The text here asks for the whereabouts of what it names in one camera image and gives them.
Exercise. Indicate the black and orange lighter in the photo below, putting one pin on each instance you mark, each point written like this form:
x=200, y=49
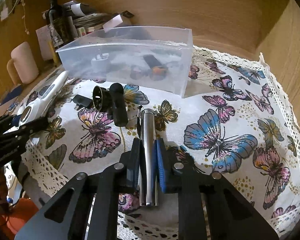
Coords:
x=153, y=67

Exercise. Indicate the white and grey plug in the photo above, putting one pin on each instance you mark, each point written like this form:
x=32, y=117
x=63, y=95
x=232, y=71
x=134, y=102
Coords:
x=100, y=63

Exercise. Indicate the clear plastic storage box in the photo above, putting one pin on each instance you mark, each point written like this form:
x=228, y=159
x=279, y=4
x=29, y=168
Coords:
x=130, y=60

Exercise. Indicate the cream ceramic mug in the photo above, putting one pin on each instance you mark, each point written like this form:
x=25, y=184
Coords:
x=23, y=62

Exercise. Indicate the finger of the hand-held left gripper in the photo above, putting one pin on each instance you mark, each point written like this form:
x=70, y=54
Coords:
x=30, y=127

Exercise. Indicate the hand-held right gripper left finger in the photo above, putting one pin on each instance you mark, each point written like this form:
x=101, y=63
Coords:
x=134, y=160

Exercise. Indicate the dark glass wine bottle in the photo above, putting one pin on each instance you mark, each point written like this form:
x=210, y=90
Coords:
x=57, y=25

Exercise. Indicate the white handheld device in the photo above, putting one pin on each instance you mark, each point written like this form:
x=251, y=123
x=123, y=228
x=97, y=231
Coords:
x=42, y=100

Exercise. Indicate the silver metal cylinder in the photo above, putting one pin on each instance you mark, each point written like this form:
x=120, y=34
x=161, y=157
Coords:
x=148, y=152

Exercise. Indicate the small black adapter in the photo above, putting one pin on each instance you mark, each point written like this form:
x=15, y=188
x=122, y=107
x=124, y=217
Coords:
x=81, y=102

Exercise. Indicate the butterfly print tablecloth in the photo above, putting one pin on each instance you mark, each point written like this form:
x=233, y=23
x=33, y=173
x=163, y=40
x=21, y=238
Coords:
x=215, y=130

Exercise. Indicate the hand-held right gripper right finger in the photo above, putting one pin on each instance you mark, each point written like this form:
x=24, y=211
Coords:
x=162, y=162

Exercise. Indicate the stack of papers and boxes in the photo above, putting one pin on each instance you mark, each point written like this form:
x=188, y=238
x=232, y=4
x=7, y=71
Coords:
x=90, y=17

